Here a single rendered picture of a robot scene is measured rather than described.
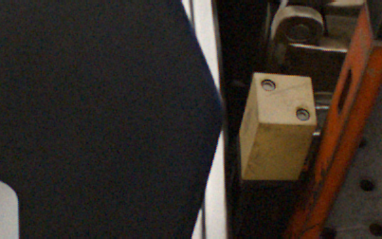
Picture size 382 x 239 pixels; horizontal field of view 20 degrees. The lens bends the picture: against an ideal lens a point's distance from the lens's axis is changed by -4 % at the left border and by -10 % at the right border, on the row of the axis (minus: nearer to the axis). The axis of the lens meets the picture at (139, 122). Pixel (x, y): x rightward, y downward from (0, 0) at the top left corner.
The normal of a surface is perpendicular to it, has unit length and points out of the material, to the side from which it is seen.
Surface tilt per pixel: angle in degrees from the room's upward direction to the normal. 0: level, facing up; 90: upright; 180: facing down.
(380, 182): 0
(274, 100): 0
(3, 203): 0
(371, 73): 90
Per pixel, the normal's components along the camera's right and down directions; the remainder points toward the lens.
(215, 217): 0.10, -0.60
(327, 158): -1.00, -0.05
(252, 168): 0.01, 0.79
